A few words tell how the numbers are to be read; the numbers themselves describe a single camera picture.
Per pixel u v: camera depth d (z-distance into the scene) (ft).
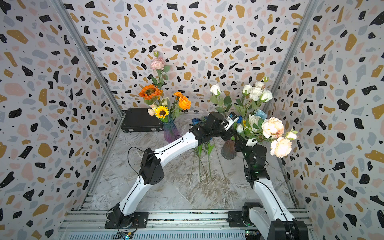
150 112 2.68
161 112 2.62
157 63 2.70
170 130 3.12
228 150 2.99
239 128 2.45
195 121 3.68
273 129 1.69
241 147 2.34
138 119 3.95
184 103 2.50
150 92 2.31
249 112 2.60
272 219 1.41
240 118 2.48
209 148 3.28
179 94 2.95
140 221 2.40
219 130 2.36
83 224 2.40
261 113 2.42
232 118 2.35
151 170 1.77
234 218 2.43
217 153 3.20
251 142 2.28
